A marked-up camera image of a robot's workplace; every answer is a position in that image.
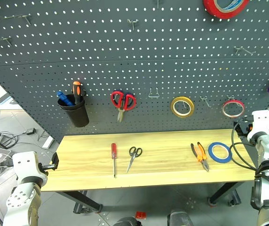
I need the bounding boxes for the orange black handled screwdriver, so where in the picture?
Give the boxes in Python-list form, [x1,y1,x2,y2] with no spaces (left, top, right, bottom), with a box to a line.
[72,81,84,105]

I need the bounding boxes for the blue handled tool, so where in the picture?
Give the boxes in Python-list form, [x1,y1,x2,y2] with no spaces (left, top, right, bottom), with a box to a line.
[56,91,73,106]

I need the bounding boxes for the red handled screwdriver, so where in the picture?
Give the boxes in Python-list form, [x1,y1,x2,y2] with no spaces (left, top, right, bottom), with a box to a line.
[111,143,117,178]

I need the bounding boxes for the black handled scissors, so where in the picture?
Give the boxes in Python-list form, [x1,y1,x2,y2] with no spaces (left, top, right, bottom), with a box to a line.
[126,146,143,174]

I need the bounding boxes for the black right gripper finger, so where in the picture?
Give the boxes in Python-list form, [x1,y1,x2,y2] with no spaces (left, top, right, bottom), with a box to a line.
[236,121,246,138]

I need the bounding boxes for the red handled scissors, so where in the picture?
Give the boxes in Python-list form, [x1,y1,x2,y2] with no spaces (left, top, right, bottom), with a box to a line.
[111,90,137,123]

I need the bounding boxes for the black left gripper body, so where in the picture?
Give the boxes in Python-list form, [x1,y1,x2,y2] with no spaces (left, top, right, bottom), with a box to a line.
[38,162,56,176]

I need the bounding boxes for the large red tape roll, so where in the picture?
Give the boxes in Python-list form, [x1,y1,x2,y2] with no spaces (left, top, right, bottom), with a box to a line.
[203,0,250,20]

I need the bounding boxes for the orange black pliers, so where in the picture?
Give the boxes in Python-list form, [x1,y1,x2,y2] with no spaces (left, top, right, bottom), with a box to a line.
[190,141,210,172]

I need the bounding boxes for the blue tape roll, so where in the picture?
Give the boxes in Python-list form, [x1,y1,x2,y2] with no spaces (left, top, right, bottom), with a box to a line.
[207,142,233,163]

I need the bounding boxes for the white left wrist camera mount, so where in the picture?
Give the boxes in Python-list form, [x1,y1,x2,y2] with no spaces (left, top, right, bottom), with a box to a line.
[12,151,40,180]

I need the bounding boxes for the black plastic cup holder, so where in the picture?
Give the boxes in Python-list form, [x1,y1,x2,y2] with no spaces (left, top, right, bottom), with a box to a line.
[57,93,90,128]

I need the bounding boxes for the white power strip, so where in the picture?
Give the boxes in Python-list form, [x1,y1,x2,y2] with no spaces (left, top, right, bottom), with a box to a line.
[41,136,55,149]

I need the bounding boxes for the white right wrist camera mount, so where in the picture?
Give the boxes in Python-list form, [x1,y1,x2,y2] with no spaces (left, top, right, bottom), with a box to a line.
[246,110,269,143]

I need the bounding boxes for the dark rounded shape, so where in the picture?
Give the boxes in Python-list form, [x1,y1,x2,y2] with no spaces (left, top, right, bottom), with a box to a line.
[166,210,192,226]
[112,216,142,226]

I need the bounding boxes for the wooden workbench table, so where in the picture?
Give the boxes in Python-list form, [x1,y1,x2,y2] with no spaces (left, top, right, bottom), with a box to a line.
[41,129,257,192]

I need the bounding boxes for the tangled floor cables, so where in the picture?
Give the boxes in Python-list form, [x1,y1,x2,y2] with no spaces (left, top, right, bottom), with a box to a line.
[0,110,50,153]

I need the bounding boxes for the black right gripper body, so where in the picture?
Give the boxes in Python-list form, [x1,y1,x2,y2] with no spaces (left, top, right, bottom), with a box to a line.
[241,116,254,133]

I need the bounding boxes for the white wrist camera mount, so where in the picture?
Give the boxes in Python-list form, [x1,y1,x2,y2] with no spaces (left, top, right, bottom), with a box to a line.
[12,151,40,180]
[246,110,269,143]

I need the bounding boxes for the dark grey pegboard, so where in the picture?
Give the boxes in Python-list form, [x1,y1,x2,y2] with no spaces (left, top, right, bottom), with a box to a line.
[0,0,269,144]

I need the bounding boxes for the yellow tape roll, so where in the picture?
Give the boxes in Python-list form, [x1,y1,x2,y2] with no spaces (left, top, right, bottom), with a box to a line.
[170,96,195,119]

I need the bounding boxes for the black table leg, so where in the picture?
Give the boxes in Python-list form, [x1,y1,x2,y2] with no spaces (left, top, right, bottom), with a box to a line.
[56,190,103,214]
[207,181,245,208]

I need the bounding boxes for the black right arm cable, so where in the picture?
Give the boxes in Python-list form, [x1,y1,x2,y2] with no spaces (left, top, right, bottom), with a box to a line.
[231,117,269,189]

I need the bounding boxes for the pink red tape roll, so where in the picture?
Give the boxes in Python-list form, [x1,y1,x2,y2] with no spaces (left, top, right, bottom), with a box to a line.
[222,99,245,118]

